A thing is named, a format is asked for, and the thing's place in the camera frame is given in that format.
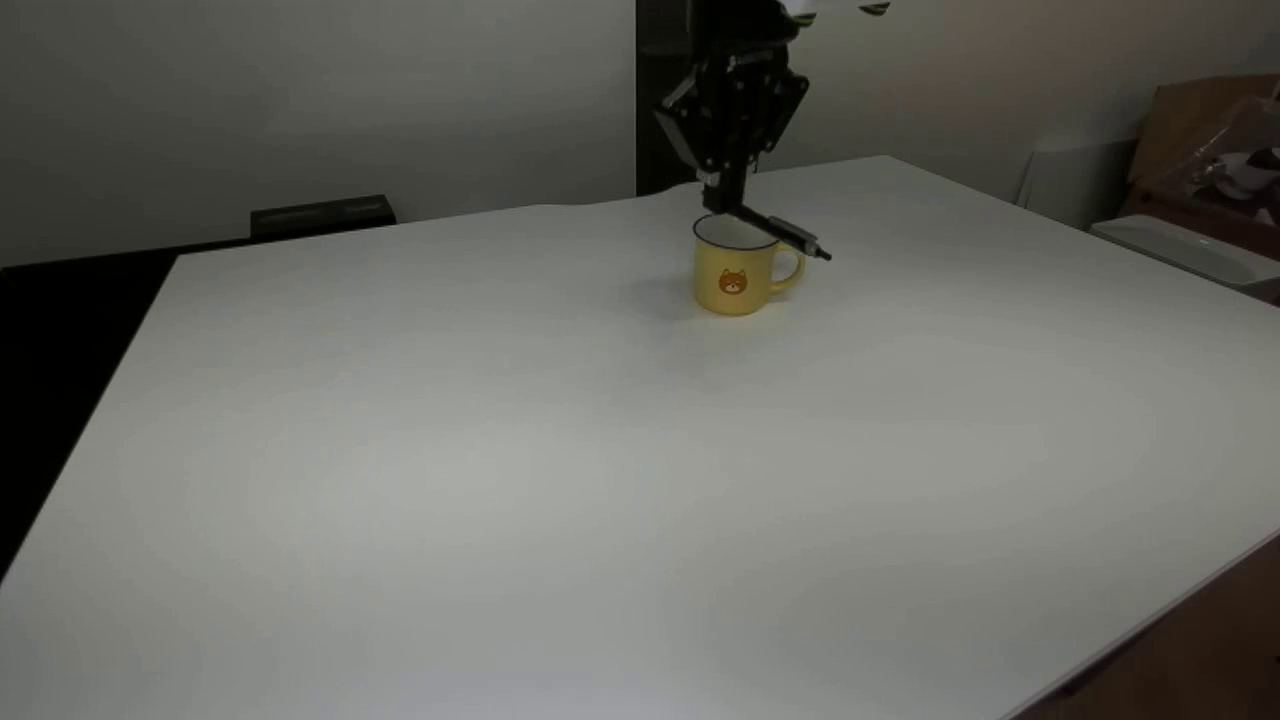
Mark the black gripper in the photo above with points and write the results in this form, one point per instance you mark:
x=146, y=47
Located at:
x=743, y=100

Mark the black pen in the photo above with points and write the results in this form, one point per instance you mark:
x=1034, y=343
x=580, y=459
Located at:
x=785, y=232

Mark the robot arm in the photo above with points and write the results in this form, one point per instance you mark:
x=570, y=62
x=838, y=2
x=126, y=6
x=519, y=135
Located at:
x=746, y=20

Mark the yellow enamel mug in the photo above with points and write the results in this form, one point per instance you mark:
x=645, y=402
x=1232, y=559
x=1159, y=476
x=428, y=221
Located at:
x=725, y=283

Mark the dark vertical pillar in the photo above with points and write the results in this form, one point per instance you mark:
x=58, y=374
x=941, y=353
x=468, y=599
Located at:
x=663, y=53

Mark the white bin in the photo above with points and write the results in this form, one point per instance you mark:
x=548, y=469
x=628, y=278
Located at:
x=1070, y=178

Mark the black low box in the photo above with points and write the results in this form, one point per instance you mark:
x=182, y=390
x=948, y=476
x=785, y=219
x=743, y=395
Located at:
x=322, y=219

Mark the brown cardboard box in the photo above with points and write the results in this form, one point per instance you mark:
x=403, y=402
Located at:
x=1189, y=135

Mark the white flat box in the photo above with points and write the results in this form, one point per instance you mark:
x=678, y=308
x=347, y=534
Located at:
x=1187, y=245

